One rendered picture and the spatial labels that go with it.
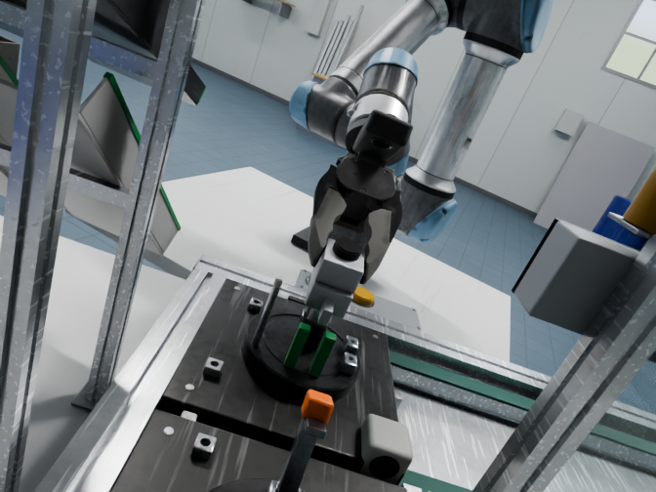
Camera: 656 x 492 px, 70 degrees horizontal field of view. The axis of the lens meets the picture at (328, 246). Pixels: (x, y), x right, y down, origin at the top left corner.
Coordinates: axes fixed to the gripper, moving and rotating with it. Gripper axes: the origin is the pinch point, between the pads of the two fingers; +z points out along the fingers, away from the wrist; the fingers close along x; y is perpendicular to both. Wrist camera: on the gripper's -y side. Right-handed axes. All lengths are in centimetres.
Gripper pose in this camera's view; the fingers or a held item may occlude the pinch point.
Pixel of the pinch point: (343, 261)
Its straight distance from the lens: 48.7
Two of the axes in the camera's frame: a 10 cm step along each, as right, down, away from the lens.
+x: -9.4, -3.4, -1.0
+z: -2.5, 8.2, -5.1
